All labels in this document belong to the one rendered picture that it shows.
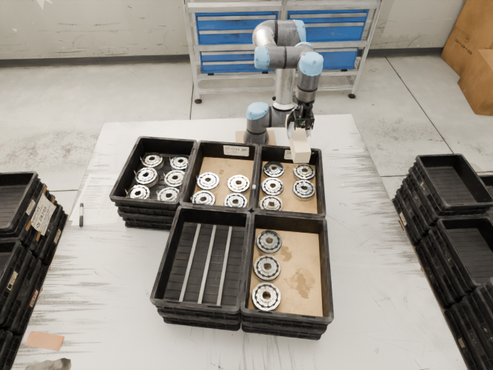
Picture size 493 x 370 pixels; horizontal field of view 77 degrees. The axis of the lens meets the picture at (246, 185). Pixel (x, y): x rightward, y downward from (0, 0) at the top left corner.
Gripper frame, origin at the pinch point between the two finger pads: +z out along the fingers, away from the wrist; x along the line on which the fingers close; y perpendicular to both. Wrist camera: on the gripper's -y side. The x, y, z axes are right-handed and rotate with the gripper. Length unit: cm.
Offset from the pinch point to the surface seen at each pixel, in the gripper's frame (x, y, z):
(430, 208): 86, -2, 62
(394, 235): 46, 27, 39
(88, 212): -99, 6, 39
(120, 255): -79, 30, 39
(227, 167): -30.5, -8.1, 26.4
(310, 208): 6.0, 19.2, 26.3
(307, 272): -1, 49, 26
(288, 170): -0.3, -4.4, 26.4
